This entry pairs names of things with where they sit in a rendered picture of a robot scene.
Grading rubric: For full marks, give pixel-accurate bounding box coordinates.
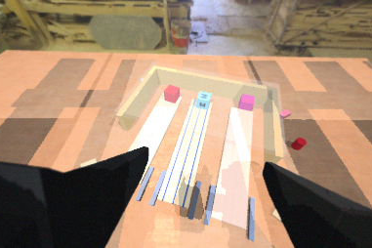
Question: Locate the red cylinder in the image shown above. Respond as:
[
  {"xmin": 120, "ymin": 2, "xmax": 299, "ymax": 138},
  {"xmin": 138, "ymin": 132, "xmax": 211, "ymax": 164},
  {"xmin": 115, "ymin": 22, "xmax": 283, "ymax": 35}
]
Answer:
[{"xmin": 291, "ymin": 138, "xmax": 306, "ymax": 150}]

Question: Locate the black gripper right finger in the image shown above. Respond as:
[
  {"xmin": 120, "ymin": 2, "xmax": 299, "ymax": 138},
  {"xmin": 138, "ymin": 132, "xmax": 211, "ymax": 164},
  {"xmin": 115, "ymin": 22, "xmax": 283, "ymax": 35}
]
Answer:
[{"xmin": 262, "ymin": 162, "xmax": 372, "ymax": 248}]

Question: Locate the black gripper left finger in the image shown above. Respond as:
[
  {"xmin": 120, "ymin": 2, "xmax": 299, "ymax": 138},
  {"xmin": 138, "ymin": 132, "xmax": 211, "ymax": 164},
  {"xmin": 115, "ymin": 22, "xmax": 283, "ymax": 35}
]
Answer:
[{"xmin": 0, "ymin": 146, "xmax": 149, "ymax": 248}]

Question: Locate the small beige cube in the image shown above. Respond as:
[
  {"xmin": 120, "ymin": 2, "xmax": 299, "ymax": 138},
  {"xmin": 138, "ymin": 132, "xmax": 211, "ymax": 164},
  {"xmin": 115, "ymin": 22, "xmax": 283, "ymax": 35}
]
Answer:
[{"xmin": 81, "ymin": 158, "xmax": 98, "ymax": 167}]

